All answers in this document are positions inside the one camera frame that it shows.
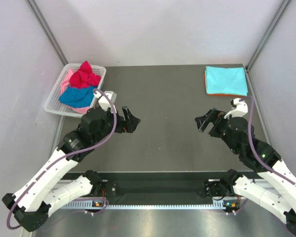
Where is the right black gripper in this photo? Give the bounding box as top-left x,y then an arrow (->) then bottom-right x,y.
194,107 -> 239,154

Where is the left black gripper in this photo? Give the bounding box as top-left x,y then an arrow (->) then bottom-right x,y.
93,106 -> 140,144

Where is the red t shirt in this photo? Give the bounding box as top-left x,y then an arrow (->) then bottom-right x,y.
69,61 -> 101,89

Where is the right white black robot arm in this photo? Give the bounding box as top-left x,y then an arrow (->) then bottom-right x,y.
194,108 -> 296,236

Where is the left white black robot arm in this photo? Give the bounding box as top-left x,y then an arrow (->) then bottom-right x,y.
2,107 -> 141,232

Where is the folded orange t shirt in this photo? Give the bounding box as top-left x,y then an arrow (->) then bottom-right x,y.
203,73 -> 248,97

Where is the folded light blue t shirt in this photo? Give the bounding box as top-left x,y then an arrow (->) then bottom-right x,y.
205,66 -> 248,93

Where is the white perforated plastic basket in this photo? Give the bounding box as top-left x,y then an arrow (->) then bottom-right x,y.
43,63 -> 107,118

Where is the pink t shirt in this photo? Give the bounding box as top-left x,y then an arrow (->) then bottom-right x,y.
61,69 -> 89,114

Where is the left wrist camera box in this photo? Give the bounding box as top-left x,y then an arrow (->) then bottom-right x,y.
94,91 -> 117,111

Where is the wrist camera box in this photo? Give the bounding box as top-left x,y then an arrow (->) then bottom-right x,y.
224,98 -> 248,119
94,91 -> 117,111

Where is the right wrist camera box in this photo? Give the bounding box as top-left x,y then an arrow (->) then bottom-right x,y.
224,98 -> 248,119

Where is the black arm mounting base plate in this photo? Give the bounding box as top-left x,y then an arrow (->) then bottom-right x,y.
74,179 -> 250,200

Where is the white slotted cable duct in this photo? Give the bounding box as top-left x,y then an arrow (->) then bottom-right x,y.
62,199 -> 240,210

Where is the left aluminium frame post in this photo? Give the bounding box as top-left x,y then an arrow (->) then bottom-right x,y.
25,0 -> 68,65

